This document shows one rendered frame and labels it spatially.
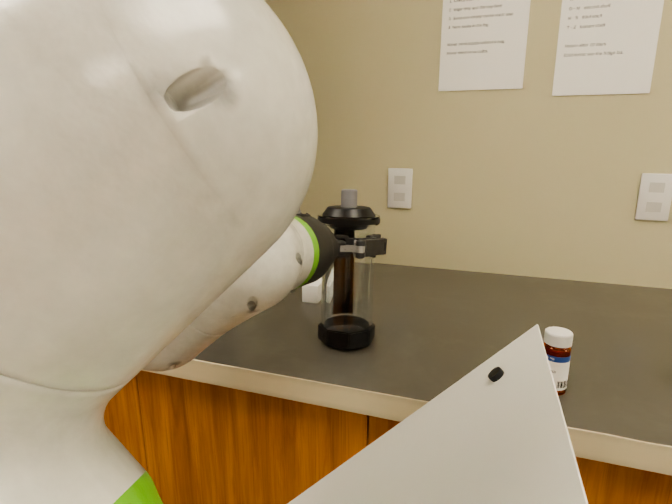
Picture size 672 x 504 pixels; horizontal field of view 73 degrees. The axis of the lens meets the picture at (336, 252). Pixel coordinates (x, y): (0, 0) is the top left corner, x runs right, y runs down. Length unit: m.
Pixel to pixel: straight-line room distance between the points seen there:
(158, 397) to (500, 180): 0.98
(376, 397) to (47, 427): 0.56
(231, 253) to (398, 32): 1.24
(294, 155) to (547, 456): 0.13
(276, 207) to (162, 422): 0.84
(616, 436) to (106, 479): 0.61
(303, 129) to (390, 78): 1.20
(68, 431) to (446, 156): 1.21
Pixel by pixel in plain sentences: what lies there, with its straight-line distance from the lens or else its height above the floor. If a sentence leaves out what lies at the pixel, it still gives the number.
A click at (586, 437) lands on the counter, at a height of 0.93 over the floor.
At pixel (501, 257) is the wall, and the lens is 1.35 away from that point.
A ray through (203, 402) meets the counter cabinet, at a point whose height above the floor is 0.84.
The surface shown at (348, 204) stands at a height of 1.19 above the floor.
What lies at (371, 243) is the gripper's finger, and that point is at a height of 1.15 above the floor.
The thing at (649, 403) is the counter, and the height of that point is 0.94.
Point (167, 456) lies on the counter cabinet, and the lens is 1.02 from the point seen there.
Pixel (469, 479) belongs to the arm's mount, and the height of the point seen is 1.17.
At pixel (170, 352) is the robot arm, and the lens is 0.50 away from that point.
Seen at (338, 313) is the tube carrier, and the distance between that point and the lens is 0.78.
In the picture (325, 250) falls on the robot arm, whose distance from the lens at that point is 0.55.
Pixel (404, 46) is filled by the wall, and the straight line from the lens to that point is 1.36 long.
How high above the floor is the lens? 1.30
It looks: 14 degrees down
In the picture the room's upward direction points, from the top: straight up
